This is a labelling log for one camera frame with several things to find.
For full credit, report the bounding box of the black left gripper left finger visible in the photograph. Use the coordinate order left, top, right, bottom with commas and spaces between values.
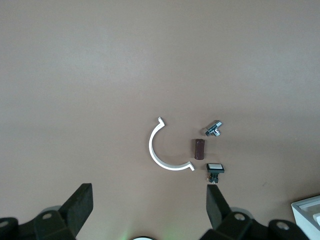
33, 183, 94, 240

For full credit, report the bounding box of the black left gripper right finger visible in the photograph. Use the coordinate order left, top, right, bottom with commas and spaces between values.
202, 184, 253, 240

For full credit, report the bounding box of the white drawer cabinet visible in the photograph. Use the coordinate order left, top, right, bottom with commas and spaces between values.
291, 195, 320, 240

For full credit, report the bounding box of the dark brown cylindrical part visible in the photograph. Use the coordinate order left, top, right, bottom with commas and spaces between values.
191, 138, 206, 161

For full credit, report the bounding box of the chrome metal tee fitting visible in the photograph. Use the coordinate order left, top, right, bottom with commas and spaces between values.
201, 119, 223, 138

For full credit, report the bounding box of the white semicircular plastic clamp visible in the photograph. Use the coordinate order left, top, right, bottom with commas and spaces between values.
148, 116, 196, 172

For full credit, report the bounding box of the white square push button switch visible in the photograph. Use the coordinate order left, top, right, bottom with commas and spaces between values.
204, 162, 225, 185

